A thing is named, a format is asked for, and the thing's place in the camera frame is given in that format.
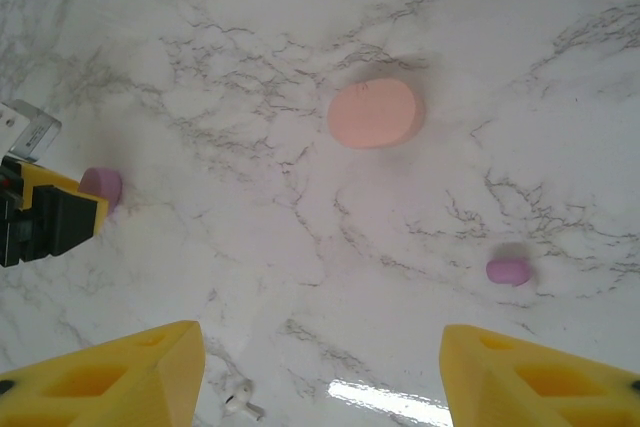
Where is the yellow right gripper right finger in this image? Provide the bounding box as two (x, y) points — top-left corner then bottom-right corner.
(439, 324), (640, 427)

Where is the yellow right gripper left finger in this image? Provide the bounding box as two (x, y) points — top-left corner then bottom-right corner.
(0, 319), (205, 427)

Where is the purple earbuds charging case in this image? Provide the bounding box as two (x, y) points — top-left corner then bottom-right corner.
(78, 167), (124, 213)

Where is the purple earbud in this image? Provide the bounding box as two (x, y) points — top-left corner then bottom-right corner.
(486, 256), (532, 289)

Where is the pink earbuds charging case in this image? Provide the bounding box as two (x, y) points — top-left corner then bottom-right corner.
(327, 77), (428, 150)

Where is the white earbud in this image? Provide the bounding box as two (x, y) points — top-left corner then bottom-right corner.
(222, 379), (265, 423)

